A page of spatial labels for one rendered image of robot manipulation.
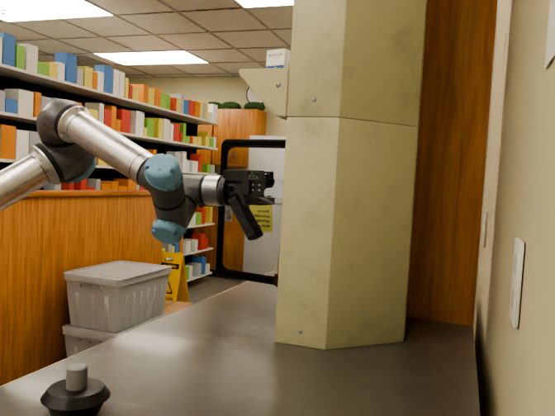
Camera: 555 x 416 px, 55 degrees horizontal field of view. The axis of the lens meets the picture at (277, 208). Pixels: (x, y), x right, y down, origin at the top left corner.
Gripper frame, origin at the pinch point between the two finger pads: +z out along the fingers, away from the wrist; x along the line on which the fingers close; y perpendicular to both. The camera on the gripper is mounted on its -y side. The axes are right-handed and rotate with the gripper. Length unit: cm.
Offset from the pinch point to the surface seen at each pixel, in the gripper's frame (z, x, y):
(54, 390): -17, -60, -25
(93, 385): -13, -57, -25
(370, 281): 17.4, -6.8, -15.8
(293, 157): 1.9, -14.0, 9.7
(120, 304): -152, 143, -68
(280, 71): -1.6, -14.1, 27.2
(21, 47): -244, 160, 90
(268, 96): -4.1, -14.1, 22.1
